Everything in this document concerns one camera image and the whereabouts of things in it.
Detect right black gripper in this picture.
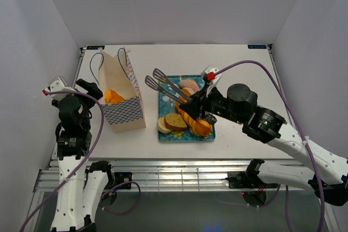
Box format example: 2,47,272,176
178,83,244,125

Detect blue corner label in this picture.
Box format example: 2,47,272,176
247,45,267,49
86,45,105,50

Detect twisted braided fake bread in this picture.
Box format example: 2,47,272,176
175,103,213,136

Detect pink round fake bread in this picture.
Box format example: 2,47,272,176
179,79,200,92

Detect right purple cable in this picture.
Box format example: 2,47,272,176
214,60,326,232

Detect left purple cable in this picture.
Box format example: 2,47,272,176
18,90,141,232

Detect brown baguette slice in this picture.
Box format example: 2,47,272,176
164,113,188,131

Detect white-edged fake bread slice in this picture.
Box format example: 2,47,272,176
180,87,195,102

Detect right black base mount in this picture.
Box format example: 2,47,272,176
225,171,255,189

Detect left blue corner label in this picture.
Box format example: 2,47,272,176
86,45,105,50

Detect blue checkered paper bag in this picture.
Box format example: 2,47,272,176
89,47,146,133

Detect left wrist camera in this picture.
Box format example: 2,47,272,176
42,76,73,102

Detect pale round bread slice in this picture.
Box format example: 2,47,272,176
157,117,172,134

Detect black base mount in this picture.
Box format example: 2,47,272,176
113,172,133,190
225,171,255,189

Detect orange long fake bread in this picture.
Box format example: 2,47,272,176
104,89,125,104

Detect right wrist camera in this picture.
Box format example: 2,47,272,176
200,65,221,98

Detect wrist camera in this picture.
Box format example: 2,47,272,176
42,76,73,102
200,65,221,98

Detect aluminium frame rail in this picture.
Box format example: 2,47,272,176
34,158,307,193

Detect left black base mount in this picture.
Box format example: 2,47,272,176
113,172,133,190

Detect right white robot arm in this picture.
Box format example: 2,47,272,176
179,84,347,206

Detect right blue corner label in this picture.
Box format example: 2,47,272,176
247,45,267,49

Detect metal tongs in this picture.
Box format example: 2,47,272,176
144,68,218,126

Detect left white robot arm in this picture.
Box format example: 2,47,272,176
44,77,115,231

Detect teal floral tray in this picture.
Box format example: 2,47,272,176
158,74,215,143

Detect purple cable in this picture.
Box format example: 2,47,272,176
18,90,141,232
214,60,326,232

